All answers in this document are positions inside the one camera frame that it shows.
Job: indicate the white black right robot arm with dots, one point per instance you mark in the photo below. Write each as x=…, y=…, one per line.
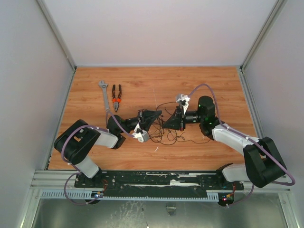
x=263, y=163

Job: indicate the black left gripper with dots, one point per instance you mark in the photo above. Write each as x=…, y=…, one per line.
x=146, y=118

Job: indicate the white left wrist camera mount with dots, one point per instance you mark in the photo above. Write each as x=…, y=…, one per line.
x=140, y=134

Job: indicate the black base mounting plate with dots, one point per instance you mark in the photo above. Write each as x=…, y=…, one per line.
x=165, y=184

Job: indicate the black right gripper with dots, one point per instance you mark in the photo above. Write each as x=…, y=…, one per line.
x=179, y=118

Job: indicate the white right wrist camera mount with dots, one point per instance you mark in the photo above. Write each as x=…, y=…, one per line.
x=183, y=100

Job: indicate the orange black pliers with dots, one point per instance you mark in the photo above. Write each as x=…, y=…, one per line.
x=116, y=99

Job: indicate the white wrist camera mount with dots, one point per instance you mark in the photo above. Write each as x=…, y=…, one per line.
x=183, y=100
x=140, y=134

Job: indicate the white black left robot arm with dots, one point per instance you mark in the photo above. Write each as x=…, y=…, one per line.
x=75, y=143

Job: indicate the aluminium frame rail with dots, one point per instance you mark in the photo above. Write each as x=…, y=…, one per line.
x=267, y=72

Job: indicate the silver adjustable wrench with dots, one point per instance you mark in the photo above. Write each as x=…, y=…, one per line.
x=104, y=86

